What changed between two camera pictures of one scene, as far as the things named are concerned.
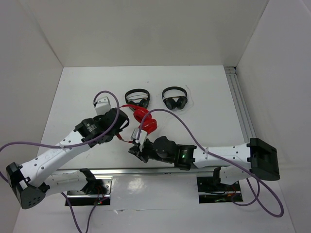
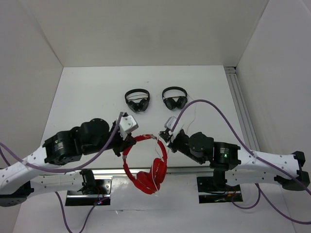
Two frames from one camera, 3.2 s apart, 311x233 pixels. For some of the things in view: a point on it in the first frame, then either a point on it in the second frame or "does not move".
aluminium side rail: (245, 119) does not move
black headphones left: (143, 103) does not move
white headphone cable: (182, 111) to (162, 160)
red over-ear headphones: (149, 124) to (146, 182)
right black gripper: (135, 150) to (165, 138)
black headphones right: (170, 103) does not move
